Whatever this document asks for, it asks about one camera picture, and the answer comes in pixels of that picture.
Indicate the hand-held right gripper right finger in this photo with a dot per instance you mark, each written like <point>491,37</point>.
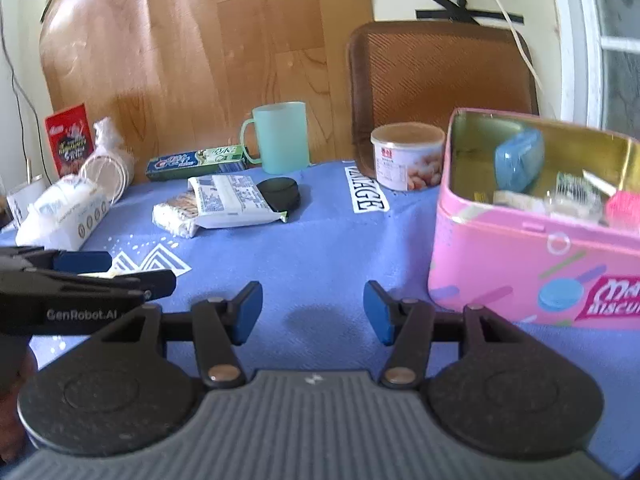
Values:
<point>377,312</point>

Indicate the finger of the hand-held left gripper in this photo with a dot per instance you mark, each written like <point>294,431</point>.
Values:
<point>150,280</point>
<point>82,261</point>

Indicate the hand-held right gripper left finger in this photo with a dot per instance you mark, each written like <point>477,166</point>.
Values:
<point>247,312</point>

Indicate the pink biscuit tin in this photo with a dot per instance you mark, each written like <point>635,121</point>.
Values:
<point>500,260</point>

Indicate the clear wafer packet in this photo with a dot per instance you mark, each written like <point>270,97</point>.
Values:
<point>520,202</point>

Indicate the blue plastic case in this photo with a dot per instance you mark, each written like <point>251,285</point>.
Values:
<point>520,160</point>

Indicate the small printed sachet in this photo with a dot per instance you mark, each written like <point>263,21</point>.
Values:
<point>577,182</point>

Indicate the pink ribbed item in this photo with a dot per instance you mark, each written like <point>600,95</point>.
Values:
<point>625,207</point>

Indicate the person's left hand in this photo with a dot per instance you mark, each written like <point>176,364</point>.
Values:
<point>9,430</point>

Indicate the white tissue pack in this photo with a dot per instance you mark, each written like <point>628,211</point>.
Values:
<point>60,215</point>

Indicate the clear rice cracker packet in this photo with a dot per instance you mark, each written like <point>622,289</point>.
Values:
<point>172,215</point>

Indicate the blue printed tablecloth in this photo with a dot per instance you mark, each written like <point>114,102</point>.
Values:
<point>325,250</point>

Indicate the stack of plastic cups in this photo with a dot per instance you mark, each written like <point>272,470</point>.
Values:
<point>107,175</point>

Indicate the white printed biscuit packet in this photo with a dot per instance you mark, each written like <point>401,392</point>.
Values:
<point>230,200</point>

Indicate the red snack box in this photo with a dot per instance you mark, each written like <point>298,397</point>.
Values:
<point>70,140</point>

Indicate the black round case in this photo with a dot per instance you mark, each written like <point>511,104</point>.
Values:
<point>280,192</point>

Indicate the green toothpaste box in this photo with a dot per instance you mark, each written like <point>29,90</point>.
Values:
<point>195,162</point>

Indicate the nut can with lid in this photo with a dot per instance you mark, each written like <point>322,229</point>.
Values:
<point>405,165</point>

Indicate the green plastic cup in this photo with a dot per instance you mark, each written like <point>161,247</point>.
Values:
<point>282,135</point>

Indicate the wooden board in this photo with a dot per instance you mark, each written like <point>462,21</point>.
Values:
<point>200,60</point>

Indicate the brown chair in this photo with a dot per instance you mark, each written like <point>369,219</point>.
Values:
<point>425,75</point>

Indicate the white frosted glass door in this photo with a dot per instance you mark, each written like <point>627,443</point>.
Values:
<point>575,60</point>

